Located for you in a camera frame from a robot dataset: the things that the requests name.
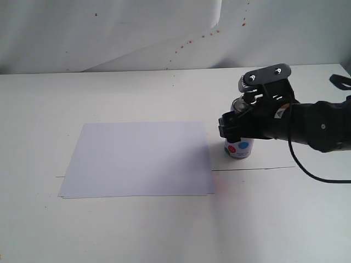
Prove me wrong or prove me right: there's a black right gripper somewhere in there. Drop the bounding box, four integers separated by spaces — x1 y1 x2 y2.
218 79 296 143

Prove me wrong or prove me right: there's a white spray paint can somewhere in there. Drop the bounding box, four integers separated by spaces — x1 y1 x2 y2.
224 97 254 159

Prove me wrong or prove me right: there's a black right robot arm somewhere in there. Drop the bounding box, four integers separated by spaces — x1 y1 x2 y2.
219 79 350 153

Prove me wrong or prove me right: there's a white backdrop paper sheet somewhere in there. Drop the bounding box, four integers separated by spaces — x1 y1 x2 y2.
1 1 222 74

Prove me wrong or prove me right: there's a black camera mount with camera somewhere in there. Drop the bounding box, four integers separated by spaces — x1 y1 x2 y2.
238 64 292 93

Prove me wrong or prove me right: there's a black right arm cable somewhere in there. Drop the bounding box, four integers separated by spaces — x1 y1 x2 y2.
285 73 351 184

